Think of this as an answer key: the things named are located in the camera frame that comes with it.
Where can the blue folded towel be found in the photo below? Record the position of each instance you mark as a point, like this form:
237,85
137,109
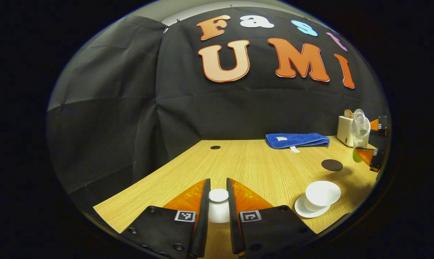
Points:
296,139

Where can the white teacup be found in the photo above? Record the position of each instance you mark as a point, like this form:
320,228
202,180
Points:
323,192

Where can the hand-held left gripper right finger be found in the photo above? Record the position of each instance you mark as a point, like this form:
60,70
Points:
233,223

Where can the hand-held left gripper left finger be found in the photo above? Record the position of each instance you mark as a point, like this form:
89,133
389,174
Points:
204,223

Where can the black backdrop cloth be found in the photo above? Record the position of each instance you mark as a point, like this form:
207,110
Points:
130,108

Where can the white saucer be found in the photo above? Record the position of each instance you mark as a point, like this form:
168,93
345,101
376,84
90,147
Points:
302,211

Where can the brown toast slice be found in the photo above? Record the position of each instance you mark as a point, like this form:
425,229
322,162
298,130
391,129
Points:
348,113

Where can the clear water bottle green bottom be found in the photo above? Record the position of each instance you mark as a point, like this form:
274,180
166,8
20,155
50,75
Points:
360,131

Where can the white toaster box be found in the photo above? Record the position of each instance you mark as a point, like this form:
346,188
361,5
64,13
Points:
344,131

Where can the dark brown round coaster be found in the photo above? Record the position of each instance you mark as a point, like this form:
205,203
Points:
332,165

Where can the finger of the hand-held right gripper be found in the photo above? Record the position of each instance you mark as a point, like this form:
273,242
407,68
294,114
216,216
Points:
374,158
381,123

